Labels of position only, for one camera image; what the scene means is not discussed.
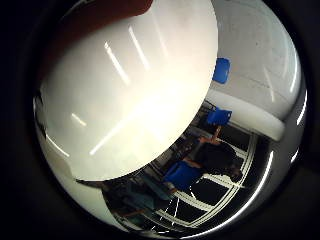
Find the person in blue shirt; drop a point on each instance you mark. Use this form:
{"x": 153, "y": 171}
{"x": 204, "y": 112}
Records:
{"x": 181, "y": 175}

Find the seated person with dark hair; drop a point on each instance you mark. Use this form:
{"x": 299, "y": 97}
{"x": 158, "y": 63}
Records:
{"x": 216, "y": 156}

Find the white window frame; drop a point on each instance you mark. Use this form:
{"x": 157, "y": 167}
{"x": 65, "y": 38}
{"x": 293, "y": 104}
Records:
{"x": 186, "y": 201}

